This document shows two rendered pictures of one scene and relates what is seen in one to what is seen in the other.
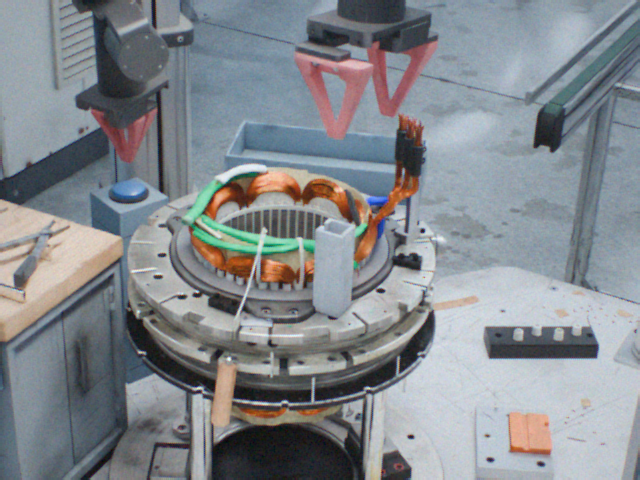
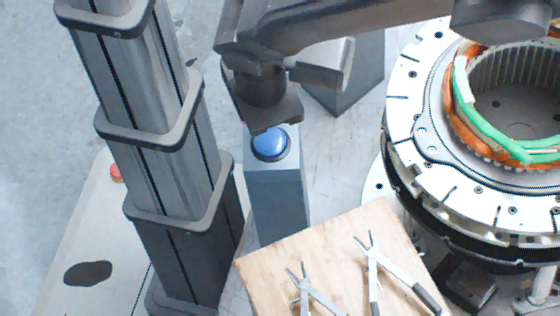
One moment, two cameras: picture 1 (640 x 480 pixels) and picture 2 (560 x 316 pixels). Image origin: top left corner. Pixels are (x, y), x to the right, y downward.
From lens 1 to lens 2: 1.17 m
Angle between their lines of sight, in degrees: 41
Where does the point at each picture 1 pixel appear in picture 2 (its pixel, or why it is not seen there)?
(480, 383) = not seen: hidden behind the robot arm
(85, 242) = (375, 226)
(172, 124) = (171, 45)
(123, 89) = (283, 89)
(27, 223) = (309, 253)
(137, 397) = not seen: hidden behind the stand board
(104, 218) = (271, 178)
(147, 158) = (168, 88)
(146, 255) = (472, 201)
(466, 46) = not seen: outside the picture
